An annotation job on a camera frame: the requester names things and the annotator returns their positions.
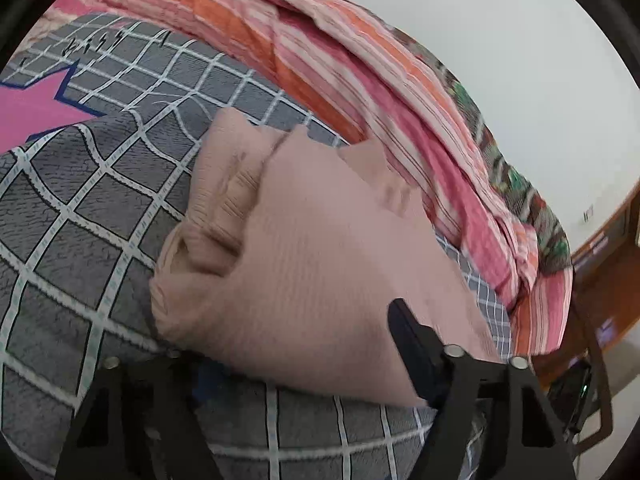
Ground pink knit sweater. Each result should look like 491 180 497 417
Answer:
150 108 499 406

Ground floral patchwork quilt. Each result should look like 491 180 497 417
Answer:
386 25 572 275

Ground grey checked blanket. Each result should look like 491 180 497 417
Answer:
0 12 514 480

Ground pink orange striped quilt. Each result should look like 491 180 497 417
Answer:
53 0 573 356

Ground floral bed sheet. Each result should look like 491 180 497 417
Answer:
15 8 76 53

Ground white wall switch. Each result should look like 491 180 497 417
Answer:
582 205 594 222

